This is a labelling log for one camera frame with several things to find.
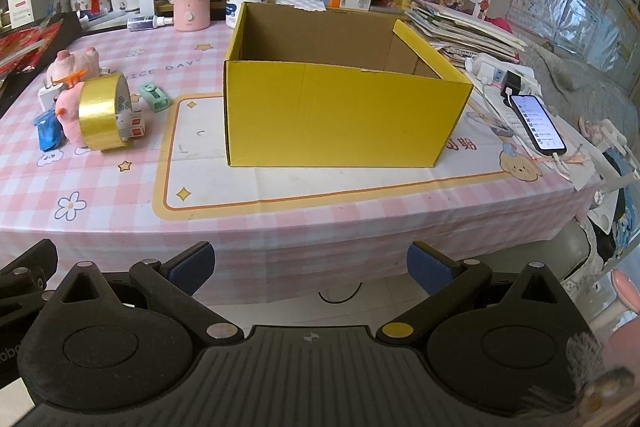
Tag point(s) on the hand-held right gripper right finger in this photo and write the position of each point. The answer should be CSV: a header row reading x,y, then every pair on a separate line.
x,y
425,269

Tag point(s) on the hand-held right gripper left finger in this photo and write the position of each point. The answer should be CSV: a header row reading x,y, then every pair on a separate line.
x,y
192,264

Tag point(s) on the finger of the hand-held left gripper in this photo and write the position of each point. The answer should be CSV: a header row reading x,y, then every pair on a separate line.
x,y
30,262

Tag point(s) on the blue packet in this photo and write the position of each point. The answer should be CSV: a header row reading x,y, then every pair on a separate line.
x,y
47,132

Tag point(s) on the small red white box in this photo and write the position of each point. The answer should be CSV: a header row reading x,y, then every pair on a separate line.
x,y
135,128

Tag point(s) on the white charger plug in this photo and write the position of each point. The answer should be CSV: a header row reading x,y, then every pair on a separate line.
x,y
47,99

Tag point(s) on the gold tape roll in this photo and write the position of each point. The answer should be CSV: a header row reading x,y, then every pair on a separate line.
x,y
97,112

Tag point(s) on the yellow cardboard box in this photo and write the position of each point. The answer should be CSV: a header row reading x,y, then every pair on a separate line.
x,y
325,117

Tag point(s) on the grey stool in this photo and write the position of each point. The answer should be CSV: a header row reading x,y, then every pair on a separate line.
x,y
582,257

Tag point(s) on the white paper sheet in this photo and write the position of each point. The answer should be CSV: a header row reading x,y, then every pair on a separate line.
x,y
580,172

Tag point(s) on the black smartphone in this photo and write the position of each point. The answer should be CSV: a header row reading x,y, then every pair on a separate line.
x,y
537,124

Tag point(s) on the grey fluffy sleeve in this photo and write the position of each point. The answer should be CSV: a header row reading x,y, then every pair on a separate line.
x,y
590,367

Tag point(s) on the black charger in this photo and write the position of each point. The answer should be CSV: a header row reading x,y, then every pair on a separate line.
x,y
515,82

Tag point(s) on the white power strip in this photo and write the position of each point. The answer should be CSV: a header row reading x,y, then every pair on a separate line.
x,y
487,67

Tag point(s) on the stack of red packets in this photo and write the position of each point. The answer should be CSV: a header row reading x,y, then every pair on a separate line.
x,y
25,47

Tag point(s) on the grey blanket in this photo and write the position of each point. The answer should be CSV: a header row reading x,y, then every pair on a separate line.
x,y
590,92

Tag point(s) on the stack of workbooks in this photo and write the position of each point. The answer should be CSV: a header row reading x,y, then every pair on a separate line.
x,y
460,27

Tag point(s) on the clear spray bottle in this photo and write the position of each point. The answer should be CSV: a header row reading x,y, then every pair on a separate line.
x,y
145,23

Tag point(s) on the white labelled box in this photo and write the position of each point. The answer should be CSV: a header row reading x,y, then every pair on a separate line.
x,y
21,9

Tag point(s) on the white jar green lid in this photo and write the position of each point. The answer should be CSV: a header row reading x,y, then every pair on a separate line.
x,y
240,4

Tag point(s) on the orange white carton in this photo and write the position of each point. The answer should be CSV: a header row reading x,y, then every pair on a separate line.
x,y
340,0

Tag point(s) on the white tissue pack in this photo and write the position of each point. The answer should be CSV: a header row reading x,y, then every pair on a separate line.
x,y
300,3

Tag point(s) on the wall chart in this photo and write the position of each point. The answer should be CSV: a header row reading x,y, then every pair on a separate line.
x,y
605,7

